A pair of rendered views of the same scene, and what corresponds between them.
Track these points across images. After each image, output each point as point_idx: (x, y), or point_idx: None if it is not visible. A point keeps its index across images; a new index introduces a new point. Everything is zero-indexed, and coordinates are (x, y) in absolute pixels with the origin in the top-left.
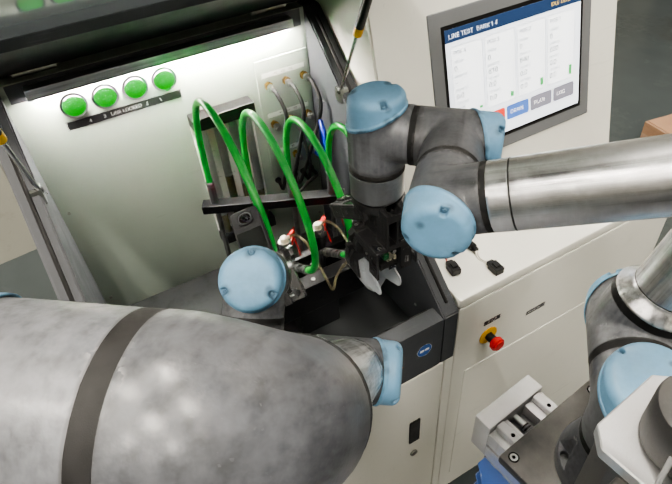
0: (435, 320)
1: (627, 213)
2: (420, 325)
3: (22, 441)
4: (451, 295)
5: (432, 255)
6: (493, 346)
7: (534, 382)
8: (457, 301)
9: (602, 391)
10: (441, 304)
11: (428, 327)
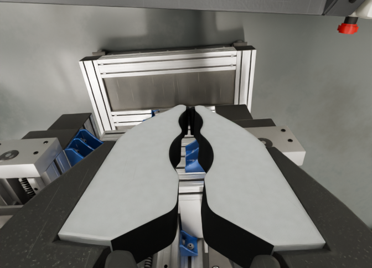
0: (312, 9)
1: None
2: (289, 4)
3: None
4: None
5: None
6: (341, 31)
7: (301, 159)
8: (363, 10)
9: None
10: None
11: (294, 13)
